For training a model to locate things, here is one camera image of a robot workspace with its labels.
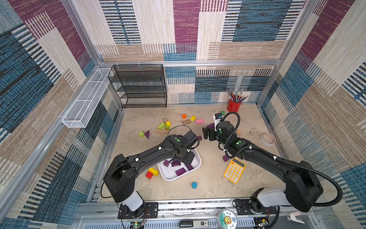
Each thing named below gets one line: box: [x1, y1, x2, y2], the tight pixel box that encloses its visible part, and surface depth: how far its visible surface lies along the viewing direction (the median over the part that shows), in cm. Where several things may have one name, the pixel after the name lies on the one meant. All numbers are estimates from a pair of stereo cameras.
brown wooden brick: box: [182, 119, 192, 125], surface depth 111 cm
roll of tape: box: [260, 132, 276, 147], surface depth 98 cm
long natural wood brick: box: [155, 128, 168, 135], surface depth 107 cm
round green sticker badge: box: [218, 209, 238, 229], surface depth 65 cm
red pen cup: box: [226, 99, 243, 113], surface depth 115 cm
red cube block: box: [145, 171, 154, 180], surface depth 86 cm
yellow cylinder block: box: [148, 167, 160, 177], surface depth 85 cm
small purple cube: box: [162, 159, 170, 168], surface depth 90 cm
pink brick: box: [195, 118, 205, 124], surface depth 111 cm
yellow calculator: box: [223, 157, 247, 185], surface depth 87 cm
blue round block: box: [191, 181, 198, 190], surface depth 82 cm
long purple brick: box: [175, 167, 187, 177], surface depth 87 cm
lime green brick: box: [157, 122, 166, 130], surface depth 109 cm
